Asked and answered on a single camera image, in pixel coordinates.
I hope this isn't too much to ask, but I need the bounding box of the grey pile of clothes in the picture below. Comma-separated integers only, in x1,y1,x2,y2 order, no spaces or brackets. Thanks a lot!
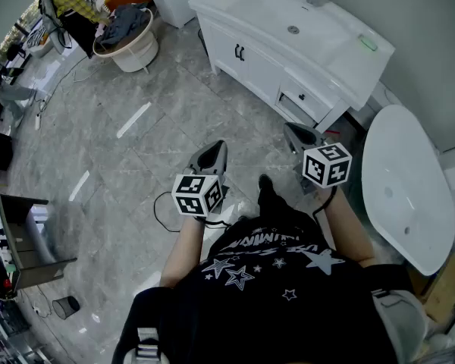
97,4,151,47

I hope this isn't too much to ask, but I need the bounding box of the person's black trouser leg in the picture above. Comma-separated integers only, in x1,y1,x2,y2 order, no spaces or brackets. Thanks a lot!
257,174,291,225

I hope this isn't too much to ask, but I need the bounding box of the white vanity cabinet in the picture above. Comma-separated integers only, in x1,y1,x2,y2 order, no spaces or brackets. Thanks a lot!
196,10,350,133

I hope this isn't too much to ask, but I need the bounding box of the grey shoulder strap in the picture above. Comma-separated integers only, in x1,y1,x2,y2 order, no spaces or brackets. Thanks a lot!
121,327,171,364
370,287,430,364

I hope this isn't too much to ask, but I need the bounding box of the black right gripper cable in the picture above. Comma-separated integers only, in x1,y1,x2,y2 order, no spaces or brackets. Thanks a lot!
312,186,339,225

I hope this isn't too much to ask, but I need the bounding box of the person's left forearm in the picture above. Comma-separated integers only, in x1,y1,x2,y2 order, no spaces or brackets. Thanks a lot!
159,214,206,289

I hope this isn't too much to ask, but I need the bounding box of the dark wooden shelf unit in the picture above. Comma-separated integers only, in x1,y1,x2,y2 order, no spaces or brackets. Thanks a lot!
0,193,78,290

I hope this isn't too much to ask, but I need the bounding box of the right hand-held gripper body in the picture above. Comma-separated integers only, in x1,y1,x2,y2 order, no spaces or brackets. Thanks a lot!
293,141,353,196

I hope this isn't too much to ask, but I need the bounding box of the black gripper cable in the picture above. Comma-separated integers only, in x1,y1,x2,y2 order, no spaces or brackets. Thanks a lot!
312,186,339,225
152,190,233,234

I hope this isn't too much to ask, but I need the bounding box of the wooden bathtub pallet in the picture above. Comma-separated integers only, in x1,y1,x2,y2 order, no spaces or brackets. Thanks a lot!
408,246,455,326

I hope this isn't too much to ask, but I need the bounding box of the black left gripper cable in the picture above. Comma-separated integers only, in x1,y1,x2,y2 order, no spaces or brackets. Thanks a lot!
152,190,233,234

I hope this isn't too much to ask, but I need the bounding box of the white laundry basket with clothes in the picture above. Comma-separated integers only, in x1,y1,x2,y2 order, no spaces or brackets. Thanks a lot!
93,8,160,74

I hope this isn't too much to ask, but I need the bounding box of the black mesh waste bin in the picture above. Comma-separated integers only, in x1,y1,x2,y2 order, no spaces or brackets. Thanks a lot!
52,295,81,321

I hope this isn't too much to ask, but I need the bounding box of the green soap bar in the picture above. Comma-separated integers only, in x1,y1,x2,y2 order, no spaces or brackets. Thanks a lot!
357,33,379,52

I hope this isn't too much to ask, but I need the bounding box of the person's right forearm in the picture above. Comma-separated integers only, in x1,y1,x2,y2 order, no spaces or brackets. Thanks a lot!
318,186,377,268

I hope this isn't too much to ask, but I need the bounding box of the white ceramic sink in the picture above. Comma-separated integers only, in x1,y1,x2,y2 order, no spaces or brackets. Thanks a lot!
188,0,396,111

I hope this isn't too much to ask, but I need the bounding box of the black star print shirt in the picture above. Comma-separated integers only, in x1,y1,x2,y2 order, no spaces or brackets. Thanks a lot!
111,212,416,364

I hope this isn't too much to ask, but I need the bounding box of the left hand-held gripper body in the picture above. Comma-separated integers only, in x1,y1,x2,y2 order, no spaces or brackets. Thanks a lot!
171,164,229,218

